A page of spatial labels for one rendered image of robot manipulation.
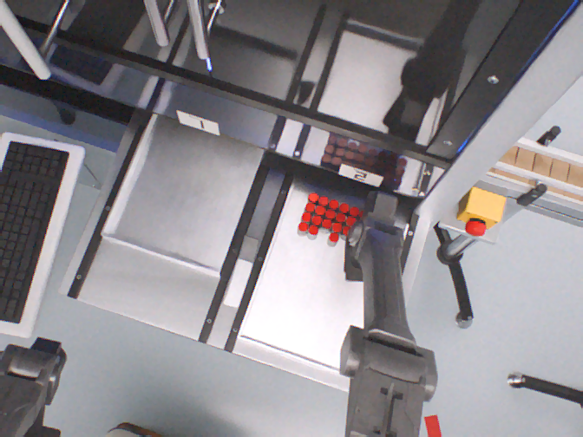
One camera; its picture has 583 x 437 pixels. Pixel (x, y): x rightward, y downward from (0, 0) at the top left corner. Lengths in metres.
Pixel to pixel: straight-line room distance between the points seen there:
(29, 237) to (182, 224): 0.34
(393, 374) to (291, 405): 1.50
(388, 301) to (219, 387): 1.43
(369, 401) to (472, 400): 1.62
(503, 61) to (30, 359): 0.71
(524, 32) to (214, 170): 0.84
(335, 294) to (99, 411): 1.15
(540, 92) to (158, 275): 0.86
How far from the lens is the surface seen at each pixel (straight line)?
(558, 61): 0.84
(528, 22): 0.80
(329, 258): 1.42
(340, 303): 1.40
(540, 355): 2.45
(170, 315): 1.41
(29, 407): 0.91
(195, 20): 0.87
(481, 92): 0.94
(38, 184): 1.59
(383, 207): 1.19
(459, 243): 2.10
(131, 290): 1.43
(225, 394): 2.27
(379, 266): 0.98
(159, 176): 1.48
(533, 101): 0.93
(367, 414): 0.75
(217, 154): 1.48
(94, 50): 1.25
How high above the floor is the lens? 2.27
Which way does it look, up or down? 75 degrees down
